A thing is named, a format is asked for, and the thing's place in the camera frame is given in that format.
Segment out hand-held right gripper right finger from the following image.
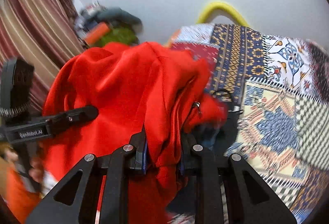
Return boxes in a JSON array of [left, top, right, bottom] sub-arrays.
[[178, 134, 296, 224]]

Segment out orange box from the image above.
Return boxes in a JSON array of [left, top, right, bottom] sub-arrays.
[[85, 22, 110, 44]]

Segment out person's left hand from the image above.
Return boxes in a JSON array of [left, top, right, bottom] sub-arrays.
[[29, 156, 46, 186]]

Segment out patchwork printed bed blanket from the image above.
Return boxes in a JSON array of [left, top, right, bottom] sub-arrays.
[[164, 23, 329, 224]]

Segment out yellow foam tube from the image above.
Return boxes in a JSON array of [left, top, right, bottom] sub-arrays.
[[197, 1, 250, 27]]

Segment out striped red beige curtain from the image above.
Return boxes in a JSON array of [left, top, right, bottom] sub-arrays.
[[0, 0, 85, 111]]

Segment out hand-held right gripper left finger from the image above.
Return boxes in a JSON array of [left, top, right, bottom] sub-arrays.
[[26, 133, 148, 224]]

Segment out red zip jacket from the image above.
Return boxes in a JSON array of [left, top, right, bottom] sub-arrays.
[[42, 41, 229, 224]]

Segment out folded blue jeans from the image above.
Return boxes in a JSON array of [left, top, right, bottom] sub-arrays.
[[200, 124, 222, 150]]

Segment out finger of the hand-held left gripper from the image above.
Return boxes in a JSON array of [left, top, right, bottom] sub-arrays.
[[45, 106, 99, 136]]

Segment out pile of papers and clothes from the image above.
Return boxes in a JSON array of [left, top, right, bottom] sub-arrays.
[[74, 1, 108, 37]]

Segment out grey pillow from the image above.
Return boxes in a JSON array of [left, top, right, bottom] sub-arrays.
[[96, 7, 143, 31]]

